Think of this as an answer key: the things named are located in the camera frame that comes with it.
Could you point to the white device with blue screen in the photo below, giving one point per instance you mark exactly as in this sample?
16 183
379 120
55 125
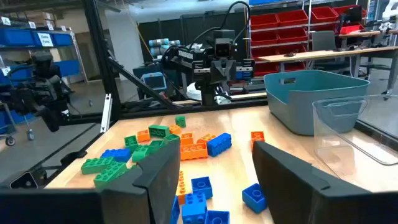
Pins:
154 81

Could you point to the black backdrop panel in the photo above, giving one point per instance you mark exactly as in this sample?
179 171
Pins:
199 31

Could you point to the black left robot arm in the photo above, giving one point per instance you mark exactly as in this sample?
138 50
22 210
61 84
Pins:
185 56

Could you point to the white paper label sign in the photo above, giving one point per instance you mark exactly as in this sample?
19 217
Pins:
45 40

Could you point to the metal wheeled cart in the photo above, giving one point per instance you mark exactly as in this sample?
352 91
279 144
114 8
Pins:
30 134

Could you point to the orange 2x4 toy brick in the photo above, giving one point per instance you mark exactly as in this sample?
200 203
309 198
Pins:
257 137
181 186
194 152

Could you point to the blue storage bin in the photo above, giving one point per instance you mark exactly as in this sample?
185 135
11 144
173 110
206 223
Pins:
18 74
15 37
68 68
12 121
63 40

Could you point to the green 2x2 toy brick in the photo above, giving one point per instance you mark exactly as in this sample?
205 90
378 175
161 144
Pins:
131 143
180 122
171 139

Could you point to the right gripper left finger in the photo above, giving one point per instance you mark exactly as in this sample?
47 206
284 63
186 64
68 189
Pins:
149 193

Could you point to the orange 2x2 toy brick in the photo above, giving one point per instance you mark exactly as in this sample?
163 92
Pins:
143 136
186 139
175 129
206 138

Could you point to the red storage bin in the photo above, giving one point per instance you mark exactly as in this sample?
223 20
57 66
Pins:
323 14
265 69
264 38
292 35
293 66
263 51
264 21
292 17
351 29

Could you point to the clear plastic bin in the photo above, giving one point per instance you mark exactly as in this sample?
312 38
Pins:
339 149

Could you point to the grey office chair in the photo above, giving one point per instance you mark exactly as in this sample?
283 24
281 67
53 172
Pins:
323 40

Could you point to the black background robot arm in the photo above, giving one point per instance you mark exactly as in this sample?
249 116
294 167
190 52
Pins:
43 90

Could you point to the silver aluminium bracket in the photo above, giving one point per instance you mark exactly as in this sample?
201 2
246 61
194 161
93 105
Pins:
106 113

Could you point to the blue 2x2 toy brick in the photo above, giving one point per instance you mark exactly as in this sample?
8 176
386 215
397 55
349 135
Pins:
175 212
254 198
194 209
201 187

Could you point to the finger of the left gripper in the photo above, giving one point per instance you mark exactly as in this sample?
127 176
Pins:
218 74
230 74

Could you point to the grey metal shelf rack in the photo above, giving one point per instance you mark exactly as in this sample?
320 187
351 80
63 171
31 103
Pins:
18 48

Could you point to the green 2x4 toy brick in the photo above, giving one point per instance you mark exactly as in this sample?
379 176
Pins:
159 132
109 175
97 165
140 153
155 146

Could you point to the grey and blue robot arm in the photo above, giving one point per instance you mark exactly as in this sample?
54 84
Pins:
158 43

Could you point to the wooden workbench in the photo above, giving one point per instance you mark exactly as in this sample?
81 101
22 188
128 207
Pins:
357 34
311 55

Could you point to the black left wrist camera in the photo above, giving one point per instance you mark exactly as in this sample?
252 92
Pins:
224 49

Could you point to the grey metal shelving rack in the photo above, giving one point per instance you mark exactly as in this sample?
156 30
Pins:
309 18

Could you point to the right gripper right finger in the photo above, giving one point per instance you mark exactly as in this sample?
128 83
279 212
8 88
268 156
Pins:
304 202

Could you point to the teal plastic bin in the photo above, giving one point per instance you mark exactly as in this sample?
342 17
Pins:
311 102

